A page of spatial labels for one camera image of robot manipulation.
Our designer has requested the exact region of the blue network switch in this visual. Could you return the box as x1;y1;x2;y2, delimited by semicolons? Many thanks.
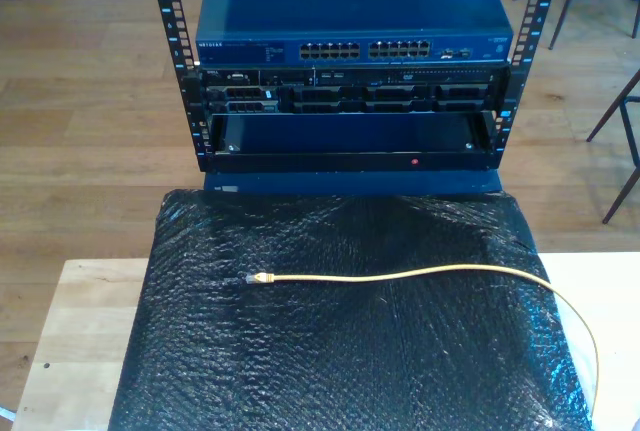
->
194;0;515;68

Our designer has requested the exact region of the black bubble mat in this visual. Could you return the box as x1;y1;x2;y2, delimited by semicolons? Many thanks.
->
107;188;596;431

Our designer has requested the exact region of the black rack server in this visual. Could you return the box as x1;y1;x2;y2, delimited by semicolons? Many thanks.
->
182;66;511;116

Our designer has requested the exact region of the black perforated rack post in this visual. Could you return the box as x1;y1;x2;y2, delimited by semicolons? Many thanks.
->
489;0;566;171
145;0;211;172

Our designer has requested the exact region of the blue rack base plate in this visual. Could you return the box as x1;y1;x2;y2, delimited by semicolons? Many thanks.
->
203;170;503;197

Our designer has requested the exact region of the slant-legged chair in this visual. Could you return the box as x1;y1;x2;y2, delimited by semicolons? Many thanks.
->
586;68;640;225

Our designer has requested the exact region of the yellow network cable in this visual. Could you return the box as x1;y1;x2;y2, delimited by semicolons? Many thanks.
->
243;264;600;415

